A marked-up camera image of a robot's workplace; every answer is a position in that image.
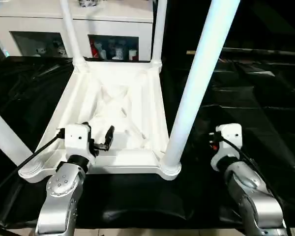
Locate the white plastic table top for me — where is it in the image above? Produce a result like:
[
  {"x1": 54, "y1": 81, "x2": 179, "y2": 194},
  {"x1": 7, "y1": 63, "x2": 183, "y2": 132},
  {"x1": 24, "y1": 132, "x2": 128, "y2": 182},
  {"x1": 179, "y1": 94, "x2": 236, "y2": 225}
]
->
[{"x1": 17, "y1": 59, "x2": 183, "y2": 184}]

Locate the black mat cloth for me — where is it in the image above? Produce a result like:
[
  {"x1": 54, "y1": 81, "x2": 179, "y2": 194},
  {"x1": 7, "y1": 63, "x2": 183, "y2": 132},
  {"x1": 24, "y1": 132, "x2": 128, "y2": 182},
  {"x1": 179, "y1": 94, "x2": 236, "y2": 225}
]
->
[{"x1": 0, "y1": 55, "x2": 295, "y2": 231}]

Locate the white glass door cabinet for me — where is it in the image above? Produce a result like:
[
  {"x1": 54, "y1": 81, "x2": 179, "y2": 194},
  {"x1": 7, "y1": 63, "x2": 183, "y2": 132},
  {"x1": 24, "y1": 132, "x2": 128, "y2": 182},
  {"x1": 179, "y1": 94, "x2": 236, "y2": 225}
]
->
[{"x1": 0, "y1": 0, "x2": 155, "y2": 62}]

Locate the dark patterned cabinet-top object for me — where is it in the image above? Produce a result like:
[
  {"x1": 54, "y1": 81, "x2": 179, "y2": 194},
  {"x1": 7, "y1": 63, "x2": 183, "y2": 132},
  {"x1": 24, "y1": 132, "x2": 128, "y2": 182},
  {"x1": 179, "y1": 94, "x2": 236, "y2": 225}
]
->
[{"x1": 78, "y1": 0, "x2": 98, "y2": 8}]

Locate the black fabric backdrop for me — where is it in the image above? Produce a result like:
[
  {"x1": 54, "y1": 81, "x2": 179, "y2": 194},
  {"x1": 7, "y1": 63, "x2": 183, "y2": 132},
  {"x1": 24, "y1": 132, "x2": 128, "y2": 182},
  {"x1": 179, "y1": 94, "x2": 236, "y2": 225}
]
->
[{"x1": 152, "y1": 0, "x2": 295, "y2": 59}]

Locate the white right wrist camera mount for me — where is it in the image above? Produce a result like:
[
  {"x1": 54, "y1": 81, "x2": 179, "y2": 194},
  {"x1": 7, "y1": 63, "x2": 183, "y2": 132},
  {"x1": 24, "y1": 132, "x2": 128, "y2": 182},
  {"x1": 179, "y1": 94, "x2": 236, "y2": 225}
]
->
[{"x1": 209, "y1": 122, "x2": 244, "y2": 173}]

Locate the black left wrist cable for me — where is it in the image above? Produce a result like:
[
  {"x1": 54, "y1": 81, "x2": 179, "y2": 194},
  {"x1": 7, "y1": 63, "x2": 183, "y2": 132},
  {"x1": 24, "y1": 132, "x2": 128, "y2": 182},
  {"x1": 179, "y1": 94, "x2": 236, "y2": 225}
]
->
[{"x1": 0, "y1": 127, "x2": 66, "y2": 195}]

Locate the grey metal rail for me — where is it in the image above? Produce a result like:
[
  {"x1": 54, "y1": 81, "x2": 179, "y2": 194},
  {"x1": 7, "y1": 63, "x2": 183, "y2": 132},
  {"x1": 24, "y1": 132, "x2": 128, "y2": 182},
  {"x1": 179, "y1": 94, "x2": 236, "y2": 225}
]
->
[{"x1": 220, "y1": 47, "x2": 295, "y2": 57}]

